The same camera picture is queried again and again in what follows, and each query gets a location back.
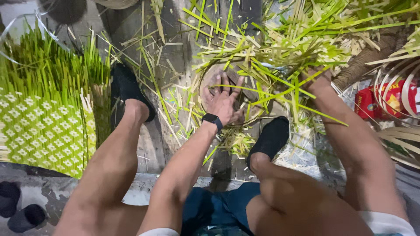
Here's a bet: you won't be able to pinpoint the black smart watch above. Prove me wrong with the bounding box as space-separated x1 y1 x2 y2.
201 113 224 132

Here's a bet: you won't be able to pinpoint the person's left leg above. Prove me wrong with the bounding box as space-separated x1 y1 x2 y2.
52 98 151 236

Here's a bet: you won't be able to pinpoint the white shirt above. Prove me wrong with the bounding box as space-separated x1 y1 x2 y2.
139 211 417 236

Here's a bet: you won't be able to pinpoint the person's left black shoe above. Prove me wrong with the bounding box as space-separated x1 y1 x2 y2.
110 63 157 123

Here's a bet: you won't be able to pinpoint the person's left hand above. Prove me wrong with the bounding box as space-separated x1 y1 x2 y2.
206 72 246 126

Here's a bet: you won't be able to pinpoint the dark blue shorts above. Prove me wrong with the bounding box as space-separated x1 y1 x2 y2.
180 182 261 236

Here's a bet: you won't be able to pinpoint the person's black shoe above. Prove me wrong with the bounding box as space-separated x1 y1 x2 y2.
246 116 291 172
110 63 157 123

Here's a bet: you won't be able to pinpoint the green white woven mat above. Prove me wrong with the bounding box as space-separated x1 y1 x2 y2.
0 28 112 179

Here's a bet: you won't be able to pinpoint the person's right black shoe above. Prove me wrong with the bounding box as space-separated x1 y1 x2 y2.
246 116 291 172

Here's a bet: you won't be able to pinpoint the person's leg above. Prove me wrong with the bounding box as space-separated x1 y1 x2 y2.
245 152 375 236
52 98 151 236

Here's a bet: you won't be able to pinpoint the red packet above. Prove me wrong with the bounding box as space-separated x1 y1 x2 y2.
354 80 420 120

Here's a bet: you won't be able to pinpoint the person's right hand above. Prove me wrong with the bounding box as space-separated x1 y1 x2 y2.
303 66 333 96

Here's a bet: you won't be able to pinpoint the heap of green bamboo strips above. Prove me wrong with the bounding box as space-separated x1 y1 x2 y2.
102 0 420 166

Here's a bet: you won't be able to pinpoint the dark wooden piece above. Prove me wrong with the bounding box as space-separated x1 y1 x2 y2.
226 69 260 102

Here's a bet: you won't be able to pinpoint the bundle of pale flat strips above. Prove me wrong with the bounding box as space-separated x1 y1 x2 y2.
376 126 420 169

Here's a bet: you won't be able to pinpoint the black round object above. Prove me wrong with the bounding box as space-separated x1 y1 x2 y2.
39 0 88 25

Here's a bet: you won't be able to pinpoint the person's right leg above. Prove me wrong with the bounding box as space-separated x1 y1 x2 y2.
245 152 375 236

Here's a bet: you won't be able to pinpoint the coil of pale bamboo strips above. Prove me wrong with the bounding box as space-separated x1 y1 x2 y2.
331 54 420 127

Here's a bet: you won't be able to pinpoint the brown woven rope roll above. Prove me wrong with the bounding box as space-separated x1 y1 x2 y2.
332 26 414 90

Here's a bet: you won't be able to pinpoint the clear plastic strip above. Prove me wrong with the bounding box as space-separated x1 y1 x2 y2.
0 10 71 64

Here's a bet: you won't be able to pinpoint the round wooden chopping block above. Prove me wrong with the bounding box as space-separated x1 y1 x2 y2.
198 62 273 128

